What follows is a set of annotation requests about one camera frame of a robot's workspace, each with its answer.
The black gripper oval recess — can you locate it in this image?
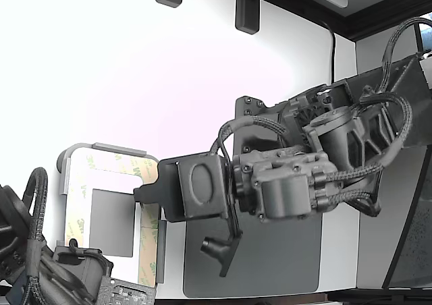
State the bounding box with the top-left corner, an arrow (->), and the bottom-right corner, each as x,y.
134,153 -> 227,223

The dark second gripper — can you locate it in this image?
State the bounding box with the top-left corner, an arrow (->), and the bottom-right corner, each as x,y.
52,239 -> 115,299

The grey tape holder frame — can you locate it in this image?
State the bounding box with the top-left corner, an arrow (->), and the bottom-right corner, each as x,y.
55,142 -> 169,285

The tan printed tape liner strip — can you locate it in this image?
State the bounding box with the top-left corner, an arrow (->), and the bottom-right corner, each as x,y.
65,169 -> 86,248
136,202 -> 161,286
84,152 -> 160,186

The grey six-joint robot arm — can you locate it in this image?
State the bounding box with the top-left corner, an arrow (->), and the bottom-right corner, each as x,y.
232,53 -> 432,223

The grey patterned plate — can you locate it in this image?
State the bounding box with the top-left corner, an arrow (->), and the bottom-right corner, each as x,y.
96,277 -> 157,305

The small grey rectangular pad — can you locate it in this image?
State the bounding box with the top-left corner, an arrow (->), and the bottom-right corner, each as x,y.
88,188 -> 136,258

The large grey mat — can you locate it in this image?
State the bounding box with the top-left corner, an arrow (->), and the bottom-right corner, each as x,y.
182,202 -> 324,299

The black base bar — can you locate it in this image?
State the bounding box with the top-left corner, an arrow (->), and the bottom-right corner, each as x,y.
327,286 -> 432,305

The dark speckled framed panel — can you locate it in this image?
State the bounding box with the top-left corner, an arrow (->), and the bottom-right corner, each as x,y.
383,144 -> 432,289

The black braided cable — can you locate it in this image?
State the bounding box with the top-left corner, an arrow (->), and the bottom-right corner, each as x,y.
381,16 -> 432,95
209,117 -> 288,171
312,169 -> 384,218
22,166 -> 49,252
310,94 -> 415,188

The thin black power cable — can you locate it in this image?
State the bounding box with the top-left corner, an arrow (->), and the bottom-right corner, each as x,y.
319,18 -> 338,83

